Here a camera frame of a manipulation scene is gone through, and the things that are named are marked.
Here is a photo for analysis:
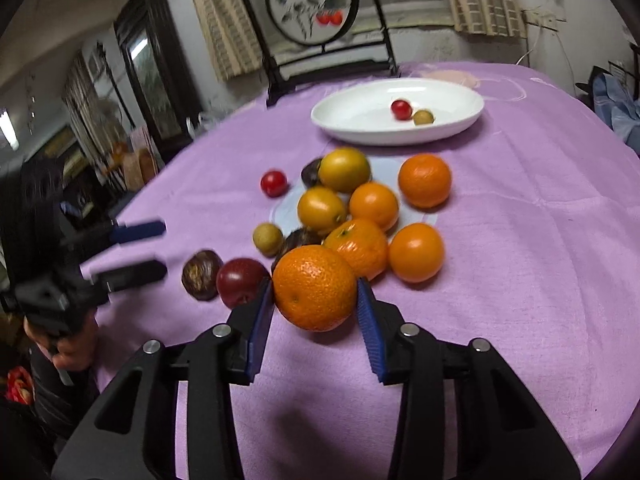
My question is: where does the yellow persimmon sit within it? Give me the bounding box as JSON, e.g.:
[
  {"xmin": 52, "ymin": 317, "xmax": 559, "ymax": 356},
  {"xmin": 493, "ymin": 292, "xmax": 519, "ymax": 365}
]
[
  {"xmin": 297, "ymin": 186, "xmax": 348, "ymax": 235},
  {"xmin": 318, "ymin": 146, "xmax": 371, "ymax": 194}
]

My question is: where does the left beige checked curtain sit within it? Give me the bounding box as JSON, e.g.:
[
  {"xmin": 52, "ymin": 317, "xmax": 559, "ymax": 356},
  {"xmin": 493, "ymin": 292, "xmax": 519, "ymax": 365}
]
[{"xmin": 193, "ymin": 0, "xmax": 262, "ymax": 81}]

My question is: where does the yellow persimmon back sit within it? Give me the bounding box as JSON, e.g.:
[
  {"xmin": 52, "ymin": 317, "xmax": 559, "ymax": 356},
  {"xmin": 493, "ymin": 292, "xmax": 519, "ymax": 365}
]
[{"xmin": 318, "ymin": 146, "xmax": 371, "ymax": 194}]

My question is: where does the dark brown water chestnut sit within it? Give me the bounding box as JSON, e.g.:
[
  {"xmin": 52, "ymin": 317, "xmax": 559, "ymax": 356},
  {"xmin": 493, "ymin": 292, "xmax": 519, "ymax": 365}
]
[{"xmin": 181, "ymin": 249, "xmax": 224, "ymax": 301}]

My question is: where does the red cherry tomato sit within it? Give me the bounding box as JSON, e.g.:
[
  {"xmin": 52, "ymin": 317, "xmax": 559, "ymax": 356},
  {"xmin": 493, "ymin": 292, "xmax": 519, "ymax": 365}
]
[
  {"xmin": 390, "ymin": 100, "xmax": 413, "ymax": 122},
  {"xmin": 259, "ymin": 169, "xmax": 290, "ymax": 198}
]

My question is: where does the person's left hand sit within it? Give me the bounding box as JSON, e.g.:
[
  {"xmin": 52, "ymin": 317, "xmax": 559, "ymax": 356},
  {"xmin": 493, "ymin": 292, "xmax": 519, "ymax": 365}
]
[{"xmin": 24, "ymin": 310, "xmax": 99, "ymax": 372}]

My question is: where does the white plastic bag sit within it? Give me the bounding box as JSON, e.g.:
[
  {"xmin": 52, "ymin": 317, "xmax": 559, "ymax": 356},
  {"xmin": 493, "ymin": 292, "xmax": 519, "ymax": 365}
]
[{"xmin": 186, "ymin": 112, "xmax": 219, "ymax": 139}]

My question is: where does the large front mandarin orange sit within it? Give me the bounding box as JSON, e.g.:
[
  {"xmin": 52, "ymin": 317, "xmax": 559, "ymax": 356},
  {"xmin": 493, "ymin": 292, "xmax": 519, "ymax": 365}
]
[{"xmin": 272, "ymin": 245, "xmax": 357, "ymax": 333}]

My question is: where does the purple tablecloth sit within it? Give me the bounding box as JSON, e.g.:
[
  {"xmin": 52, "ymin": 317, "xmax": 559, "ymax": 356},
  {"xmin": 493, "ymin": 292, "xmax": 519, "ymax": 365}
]
[{"xmin": 79, "ymin": 60, "xmax": 640, "ymax": 480}]

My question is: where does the small smooth orange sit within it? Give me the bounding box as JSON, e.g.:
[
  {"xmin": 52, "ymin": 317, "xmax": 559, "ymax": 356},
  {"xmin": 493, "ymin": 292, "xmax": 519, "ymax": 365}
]
[{"xmin": 388, "ymin": 223, "xmax": 445, "ymax": 284}]

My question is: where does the dark wooden cabinet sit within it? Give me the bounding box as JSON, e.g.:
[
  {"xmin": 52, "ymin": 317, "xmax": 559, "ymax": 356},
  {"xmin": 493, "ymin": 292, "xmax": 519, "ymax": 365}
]
[{"xmin": 114, "ymin": 0, "xmax": 202, "ymax": 162}]

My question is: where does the blue clothes pile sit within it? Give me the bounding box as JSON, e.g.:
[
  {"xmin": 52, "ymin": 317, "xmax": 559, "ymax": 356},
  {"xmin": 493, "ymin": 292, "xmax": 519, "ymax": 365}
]
[{"xmin": 592, "ymin": 73, "xmax": 640, "ymax": 155}]

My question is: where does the orange mandarin with stem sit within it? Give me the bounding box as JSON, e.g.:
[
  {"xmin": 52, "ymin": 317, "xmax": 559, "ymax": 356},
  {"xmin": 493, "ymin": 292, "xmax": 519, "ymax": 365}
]
[{"xmin": 322, "ymin": 219, "xmax": 388, "ymax": 281}]

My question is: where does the dark red plum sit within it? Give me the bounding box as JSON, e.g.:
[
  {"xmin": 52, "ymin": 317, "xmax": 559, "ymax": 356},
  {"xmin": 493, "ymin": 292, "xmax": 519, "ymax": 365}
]
[{"xmin": 216, "ymin": 258, "xmax": 269, "ymax": 309}]

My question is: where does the green jujube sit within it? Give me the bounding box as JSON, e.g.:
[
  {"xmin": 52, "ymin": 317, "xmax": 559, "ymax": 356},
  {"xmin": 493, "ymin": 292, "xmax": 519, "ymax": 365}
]
[
  {"xmin": 412, "ymin": 110, "xmax": 435, "ymax": 126},
  {"xmin": 252, "ymin": 222, "xmax": 284, "ymax": 258}
]

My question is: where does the dark chestnut back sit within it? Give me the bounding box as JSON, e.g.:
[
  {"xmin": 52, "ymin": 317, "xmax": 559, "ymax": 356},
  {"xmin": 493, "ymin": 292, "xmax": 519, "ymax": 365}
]
[{"xmin": 300, "ymin": 158, "xmax": 322, "ymax": 188}]

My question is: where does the red cherry tomato back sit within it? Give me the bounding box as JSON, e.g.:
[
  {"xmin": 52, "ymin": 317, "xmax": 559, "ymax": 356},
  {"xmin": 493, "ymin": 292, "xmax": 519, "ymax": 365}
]
[{"xmin": 259, "ymin": 169, "xmax": 290, "ymax": 198}]

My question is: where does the framed persimmon painting screen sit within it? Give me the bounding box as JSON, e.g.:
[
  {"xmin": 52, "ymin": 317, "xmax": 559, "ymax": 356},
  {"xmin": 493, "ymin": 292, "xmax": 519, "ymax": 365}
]
[{"xmin": 241, "ymin": 0, "xmax": 399, "ymax": 107}]

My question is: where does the yellow persimmon front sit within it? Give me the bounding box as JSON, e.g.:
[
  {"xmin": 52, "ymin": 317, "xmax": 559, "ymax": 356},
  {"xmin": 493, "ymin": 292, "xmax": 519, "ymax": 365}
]
[{"xmin": 297, "ymin": 186, "xmax": 348, "ymax": 235}]

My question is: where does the green jujube front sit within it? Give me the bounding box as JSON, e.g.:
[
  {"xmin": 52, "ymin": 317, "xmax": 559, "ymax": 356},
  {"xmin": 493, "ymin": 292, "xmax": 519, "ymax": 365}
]
[{"xmin": 412, "ymin": 110, "xmax": 435, "ymax": 126}]

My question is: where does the white oval plate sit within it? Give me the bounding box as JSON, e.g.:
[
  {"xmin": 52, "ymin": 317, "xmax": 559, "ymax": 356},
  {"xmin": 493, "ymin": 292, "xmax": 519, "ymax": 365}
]
[{"xmin": 310, "ymin": 78, "xmax": 485, "ymax": 146}]

